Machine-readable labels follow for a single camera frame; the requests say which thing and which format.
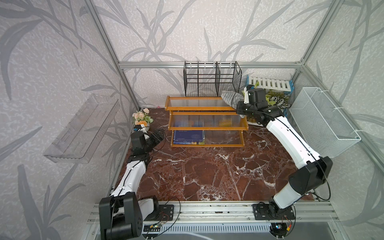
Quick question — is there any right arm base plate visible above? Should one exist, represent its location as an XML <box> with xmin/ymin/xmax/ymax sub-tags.
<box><xmin>252</xmin><ymin>202</ymin><xmax>296</xmax><ymax>221</ymax></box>

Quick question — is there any black cable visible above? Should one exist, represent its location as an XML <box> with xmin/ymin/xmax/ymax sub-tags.
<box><xmin>142</xmin><ymin>197</ymin><xmax>182</xmax><ymax>240</ymax></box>

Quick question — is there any white and blue slatted crate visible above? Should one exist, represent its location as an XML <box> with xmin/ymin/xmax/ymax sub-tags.
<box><xmin>244</xmin><ymin>75</ymin><xmax>295</xmax><ymax>127</ymax></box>

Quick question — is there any orange wooden bookshelf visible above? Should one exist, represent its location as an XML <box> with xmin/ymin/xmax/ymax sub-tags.
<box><xmin>165</xmin><ymin>96</ymin><xmax>249</xmax><ymax>148</ymax></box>

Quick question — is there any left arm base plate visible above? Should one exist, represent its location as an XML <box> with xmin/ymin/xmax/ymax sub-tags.
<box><xmin>145</xmin><ymin>205</ymin><xmax>175</xmax><ymax>222</ymax></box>

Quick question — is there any blue book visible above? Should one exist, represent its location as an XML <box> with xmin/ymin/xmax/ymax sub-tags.
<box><xmin>173</xmin><ymin>130</ymin><xmax>205</xmax><ymax>145</ymax></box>

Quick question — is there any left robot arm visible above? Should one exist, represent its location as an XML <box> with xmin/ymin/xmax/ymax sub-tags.
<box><xmin>99</xmin><ymin>129</ymin><xmax>166</xmax><ymax>240</ymax></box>

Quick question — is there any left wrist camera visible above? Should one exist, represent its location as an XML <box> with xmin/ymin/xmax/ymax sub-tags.
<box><xmin>134</xmin><ymin>124</ymin><xmax>150</xmax><ymax>140</ymax></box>

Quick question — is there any clear acrylic wall shelf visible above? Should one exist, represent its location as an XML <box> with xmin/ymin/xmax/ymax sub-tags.
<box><xmin>43</xmin><ymin>94</ymin><xmax>121</xmax><ymax>164</ymax></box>

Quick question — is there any black wire mesh organizer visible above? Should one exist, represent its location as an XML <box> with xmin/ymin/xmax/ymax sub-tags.
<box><xmin>183</xmin><ymin>62</ymin><xmax>243</xmax><ymax>97</ymax></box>

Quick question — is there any grey striped fluffy cloth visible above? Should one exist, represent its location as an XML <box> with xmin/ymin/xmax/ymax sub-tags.
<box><xmin>221</xmin><ymin>91</ymin><xmax>244</xmax><ymax>110</ymax></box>

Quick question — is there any aluminium rail frame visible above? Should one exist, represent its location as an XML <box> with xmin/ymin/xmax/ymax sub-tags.
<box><xmin>86</xmin><ymin>200</ymin><xmax>340</xmax><ymax>225</ymax></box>

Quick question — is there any flower pot with orange flowers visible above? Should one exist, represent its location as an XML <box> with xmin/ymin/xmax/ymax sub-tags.
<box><xmin>132</xmin><ymin>108</ymin><xmax>154</xmax><ymax>127</ymax></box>

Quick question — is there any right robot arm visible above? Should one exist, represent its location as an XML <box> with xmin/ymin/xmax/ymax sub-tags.
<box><xmin>236</xmin><ymin>85</ymin><xmax>333</xmax><ymax>219</ymax></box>

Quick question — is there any white wire mesh basket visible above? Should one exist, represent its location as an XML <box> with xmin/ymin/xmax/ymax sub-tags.
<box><xmin>290</xmin><ymin>87</ymin><xmax>361</xmax><ymax>158</ymax></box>

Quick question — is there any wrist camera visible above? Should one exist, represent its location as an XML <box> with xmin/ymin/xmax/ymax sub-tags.
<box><xmin>134</xmin><ymin>124</ymin><xmax>150</xmax><ymax>140</ymax></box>
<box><xmin>244</xmin><ymin>89</ymin><xmax>250</xmax><ymax>104</ymax></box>

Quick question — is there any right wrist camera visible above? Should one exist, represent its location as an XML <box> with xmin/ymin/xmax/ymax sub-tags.
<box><xmin>244</xmin><ymin>89</ymin><xmax>250</xmax><ymax>104</ymax></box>

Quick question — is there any green potted plant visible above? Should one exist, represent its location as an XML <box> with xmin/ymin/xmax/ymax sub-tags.
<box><xmin>264</xmin><ymin>89</ymin><xmax>292</xmax><ymax>117</ymax></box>

